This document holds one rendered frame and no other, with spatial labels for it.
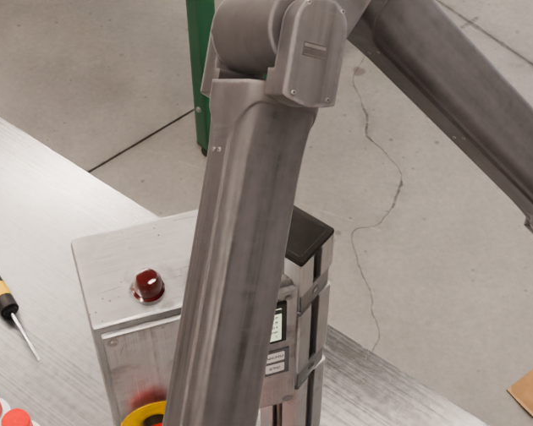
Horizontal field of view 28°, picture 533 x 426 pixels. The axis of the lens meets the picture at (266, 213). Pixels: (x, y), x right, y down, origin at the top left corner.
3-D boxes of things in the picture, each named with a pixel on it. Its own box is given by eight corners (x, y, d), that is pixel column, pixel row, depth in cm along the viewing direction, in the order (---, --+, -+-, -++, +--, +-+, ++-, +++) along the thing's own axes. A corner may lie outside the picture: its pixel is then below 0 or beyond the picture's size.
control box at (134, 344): (97, 359, 101) (68, 237, 86) (268, 315, 104) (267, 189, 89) (121, 453, 95) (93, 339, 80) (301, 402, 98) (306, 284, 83)
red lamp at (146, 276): (129, 283, 83) (125, 265, 82) (161, 275, 84) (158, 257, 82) (136, 309, 82) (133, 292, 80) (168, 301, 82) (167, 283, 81)
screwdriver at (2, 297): (-22, 279, 163) (-26, 267, 161) (-4, 270, 164) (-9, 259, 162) (33, 374, 152) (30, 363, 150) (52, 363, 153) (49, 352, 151)
